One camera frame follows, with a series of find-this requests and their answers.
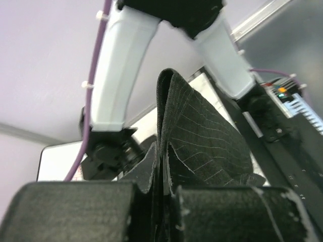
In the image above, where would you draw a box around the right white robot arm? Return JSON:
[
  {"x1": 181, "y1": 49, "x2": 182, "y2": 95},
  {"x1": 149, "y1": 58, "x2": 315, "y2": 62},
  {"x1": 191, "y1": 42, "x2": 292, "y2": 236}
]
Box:
[{"x1": 66, "y1": 1, "x2": 268, "y2": 186}]

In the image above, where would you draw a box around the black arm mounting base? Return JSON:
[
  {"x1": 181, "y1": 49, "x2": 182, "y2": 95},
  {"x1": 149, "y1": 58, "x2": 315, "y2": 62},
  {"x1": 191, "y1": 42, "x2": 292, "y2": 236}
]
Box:
[{"x1": 237, "y1": 84, "x2": 322, "y2": 228}]

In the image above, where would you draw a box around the black pinstriped long sleeve shirt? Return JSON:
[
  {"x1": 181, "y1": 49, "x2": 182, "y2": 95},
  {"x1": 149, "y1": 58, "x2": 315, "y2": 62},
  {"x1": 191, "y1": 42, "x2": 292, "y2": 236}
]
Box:
[{"x1": 151, "y1": 68, "x2": 265, "y2": 242}]

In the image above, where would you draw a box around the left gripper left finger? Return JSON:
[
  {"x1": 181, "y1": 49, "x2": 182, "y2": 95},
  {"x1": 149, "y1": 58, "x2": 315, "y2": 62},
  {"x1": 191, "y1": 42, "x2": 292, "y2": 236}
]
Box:
[{"x1": 0, "y1": 142, "x2": 162, "y2": 242}]

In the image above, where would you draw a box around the whiteboard with red writing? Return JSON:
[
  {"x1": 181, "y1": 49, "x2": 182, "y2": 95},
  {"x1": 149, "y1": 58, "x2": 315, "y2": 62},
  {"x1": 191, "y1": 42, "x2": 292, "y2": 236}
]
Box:
[{"x1": 36, "y1": 141, "x2": 82, "y2": 182}]

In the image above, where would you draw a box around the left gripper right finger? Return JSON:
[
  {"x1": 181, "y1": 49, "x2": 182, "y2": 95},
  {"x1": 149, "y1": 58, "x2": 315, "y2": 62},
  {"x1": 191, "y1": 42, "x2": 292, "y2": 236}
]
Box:
[{"x1": 164, "y1": 145, "x2": 323, "y2": 242}]

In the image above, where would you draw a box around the white slotted cable duct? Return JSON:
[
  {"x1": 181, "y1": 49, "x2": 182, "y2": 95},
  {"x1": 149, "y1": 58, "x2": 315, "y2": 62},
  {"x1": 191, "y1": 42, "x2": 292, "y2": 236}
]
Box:
[{"x1": 284, "y1": 93, "x2": 323, "y2": 135}]

